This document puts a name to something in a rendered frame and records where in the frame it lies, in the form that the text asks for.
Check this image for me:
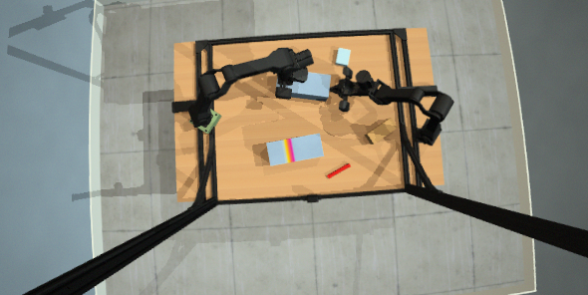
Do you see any red flat bar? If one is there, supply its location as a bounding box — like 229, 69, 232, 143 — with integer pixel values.
329, 163, 350, 177

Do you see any tan cardboard box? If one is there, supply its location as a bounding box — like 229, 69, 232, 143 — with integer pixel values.
365, 118, 397, 145

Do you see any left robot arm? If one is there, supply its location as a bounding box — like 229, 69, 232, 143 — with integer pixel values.
188, 48, 314, 128

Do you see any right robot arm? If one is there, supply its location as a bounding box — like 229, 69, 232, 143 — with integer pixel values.
338, 70, 454, 146

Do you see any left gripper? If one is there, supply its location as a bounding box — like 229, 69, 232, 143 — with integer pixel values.
275, 72, 293, 100

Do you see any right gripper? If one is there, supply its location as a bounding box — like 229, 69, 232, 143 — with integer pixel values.
329, 67, 362, 112

